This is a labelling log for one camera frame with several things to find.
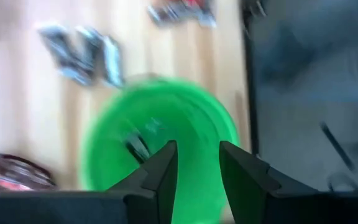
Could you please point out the black silver candy bar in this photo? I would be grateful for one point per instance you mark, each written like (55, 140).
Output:
(112, 62)
(67, 59)
(135, 147)

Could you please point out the dark red candy bag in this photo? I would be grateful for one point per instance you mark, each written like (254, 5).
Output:
(11, 174)

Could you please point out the black table edge frame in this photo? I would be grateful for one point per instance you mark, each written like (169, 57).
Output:
(250, 93)

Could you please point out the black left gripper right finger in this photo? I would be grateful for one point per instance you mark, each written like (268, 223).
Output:
(247, 180)

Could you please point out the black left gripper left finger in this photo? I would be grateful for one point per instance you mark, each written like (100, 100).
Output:
(157, 174)

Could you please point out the red Skittles candy bag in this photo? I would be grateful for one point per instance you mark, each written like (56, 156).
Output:
(194, 3)

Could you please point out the green plastic bucket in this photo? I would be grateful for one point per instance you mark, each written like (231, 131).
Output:
(182, 109)

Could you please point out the silver candy wrapper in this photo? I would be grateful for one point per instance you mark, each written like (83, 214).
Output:
(162, 15)

